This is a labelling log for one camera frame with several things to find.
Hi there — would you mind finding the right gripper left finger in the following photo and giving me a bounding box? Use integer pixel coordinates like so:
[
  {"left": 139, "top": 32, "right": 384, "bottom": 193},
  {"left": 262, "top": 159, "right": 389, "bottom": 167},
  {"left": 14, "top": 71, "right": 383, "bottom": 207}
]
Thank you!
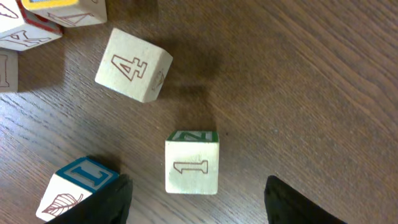
[{"left": 46, "top": 174, "right": 133, "bottom": 224}]

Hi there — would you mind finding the yellow top wooden block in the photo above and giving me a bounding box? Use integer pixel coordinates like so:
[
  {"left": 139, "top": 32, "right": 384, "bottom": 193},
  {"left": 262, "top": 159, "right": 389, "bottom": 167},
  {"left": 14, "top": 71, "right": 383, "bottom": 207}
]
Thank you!
[{"left": 21, "top": 0, "right": 108, "bottom": 27}]

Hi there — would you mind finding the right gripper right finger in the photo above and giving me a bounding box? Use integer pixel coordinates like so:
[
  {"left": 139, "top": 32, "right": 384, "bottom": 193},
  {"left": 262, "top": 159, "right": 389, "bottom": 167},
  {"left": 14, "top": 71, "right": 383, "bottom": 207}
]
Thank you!
[{"left": 264, "top": 175, "right": 346, "bottom": 224}]

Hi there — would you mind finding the number four wooden block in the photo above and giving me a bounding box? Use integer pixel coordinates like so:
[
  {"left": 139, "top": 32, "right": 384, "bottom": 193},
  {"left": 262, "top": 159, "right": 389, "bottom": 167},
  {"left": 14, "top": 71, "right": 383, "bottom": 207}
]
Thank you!
[{"left": 95, "top": 28, "right": 173, "bottom": 103}]

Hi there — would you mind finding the carrot picture wooden block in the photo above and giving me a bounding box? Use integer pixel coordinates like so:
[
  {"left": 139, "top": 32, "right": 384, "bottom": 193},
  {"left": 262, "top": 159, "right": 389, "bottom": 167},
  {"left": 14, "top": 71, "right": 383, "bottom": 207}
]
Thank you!
[{"left": 0, "top": 49, "right": 19, "bottom": 93}]

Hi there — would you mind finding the blue edged wooden block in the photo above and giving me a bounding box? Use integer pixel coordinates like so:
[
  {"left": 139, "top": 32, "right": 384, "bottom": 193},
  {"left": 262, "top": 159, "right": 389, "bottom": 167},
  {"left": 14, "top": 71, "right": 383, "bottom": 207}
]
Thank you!
[{"left": 35, "top": 157, "right": 119, "bottom": 222}]

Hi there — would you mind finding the green edged wooden block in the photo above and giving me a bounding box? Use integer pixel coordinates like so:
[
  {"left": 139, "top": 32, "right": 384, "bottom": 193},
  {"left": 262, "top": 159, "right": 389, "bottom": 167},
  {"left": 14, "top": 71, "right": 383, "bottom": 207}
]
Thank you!
[{"left": 165, "top": 130, "right": 220, "bottom": 195}]

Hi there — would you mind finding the red letter wooden block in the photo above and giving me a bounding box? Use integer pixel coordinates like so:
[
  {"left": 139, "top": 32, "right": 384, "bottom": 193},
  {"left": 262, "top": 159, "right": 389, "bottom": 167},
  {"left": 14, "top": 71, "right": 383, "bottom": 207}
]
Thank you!
[{"left": 1, "top": 0, "right": 63, "bottom": 51}]

